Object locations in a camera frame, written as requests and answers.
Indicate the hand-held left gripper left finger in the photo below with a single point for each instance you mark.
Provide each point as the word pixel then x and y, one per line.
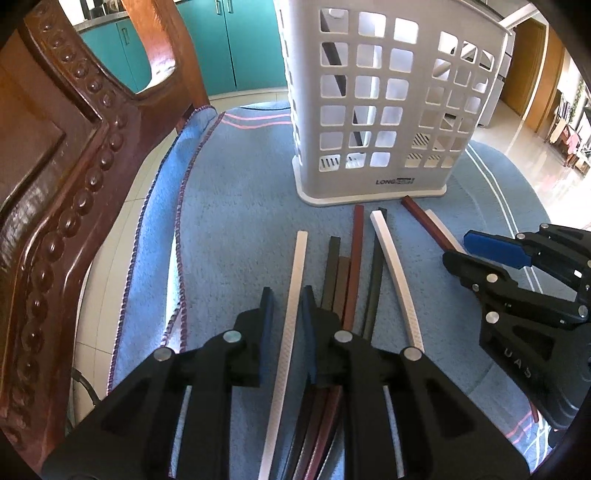
pixel 265 332

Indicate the white chopstick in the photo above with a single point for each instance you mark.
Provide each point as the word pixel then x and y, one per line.
pixel 443 228
pixel 295 286
pixel 397 277

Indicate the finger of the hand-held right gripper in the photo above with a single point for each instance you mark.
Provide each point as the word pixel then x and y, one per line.
pixel 494 247
pixel 471 270

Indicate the distant wooden furniture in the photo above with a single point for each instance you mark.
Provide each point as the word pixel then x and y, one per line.
pixel 570 134

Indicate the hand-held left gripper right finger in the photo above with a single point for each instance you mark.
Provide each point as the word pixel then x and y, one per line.
pixel 308 337

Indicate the dark green chopstick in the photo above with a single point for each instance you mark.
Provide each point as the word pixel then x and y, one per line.
pixel 330 277

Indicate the teal base cabinets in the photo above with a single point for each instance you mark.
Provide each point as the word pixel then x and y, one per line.
pixel 249 41

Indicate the grey kitchen countertop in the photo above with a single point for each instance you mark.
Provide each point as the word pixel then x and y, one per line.
pixel 99 21

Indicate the brown chopstick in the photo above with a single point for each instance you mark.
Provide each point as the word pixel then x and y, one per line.
pixel 344 290

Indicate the wooden door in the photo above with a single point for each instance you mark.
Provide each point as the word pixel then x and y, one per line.
pixel 521 69

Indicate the white plastic utensil basket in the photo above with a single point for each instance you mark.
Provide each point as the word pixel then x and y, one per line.
pixel 307 138

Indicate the black chopstick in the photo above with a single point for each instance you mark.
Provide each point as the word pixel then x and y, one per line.
pixel 375 277

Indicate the carved wooden chair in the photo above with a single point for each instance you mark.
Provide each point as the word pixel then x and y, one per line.
pixel 46 161

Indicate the blue towel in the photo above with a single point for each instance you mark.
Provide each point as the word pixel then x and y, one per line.
pixel 231 207

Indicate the red-brown chopstick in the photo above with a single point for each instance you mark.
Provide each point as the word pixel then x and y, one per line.
pixel 354 267
pixel 422 217

